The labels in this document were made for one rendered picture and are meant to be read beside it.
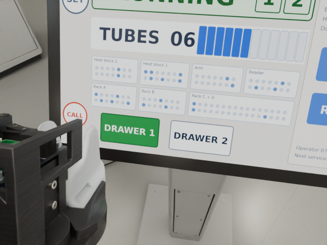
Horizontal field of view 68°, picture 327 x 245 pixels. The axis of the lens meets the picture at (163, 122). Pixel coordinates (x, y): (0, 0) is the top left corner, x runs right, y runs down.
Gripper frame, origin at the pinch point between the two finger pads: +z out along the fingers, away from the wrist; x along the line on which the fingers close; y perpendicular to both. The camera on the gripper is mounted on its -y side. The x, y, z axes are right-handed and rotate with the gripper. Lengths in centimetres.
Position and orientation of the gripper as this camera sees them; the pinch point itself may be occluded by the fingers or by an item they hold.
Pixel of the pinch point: (87, 170)
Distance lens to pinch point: 25.1
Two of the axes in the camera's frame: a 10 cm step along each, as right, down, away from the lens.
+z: 1.3, -2.1, 9.7
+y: 0.8, -9.7, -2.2
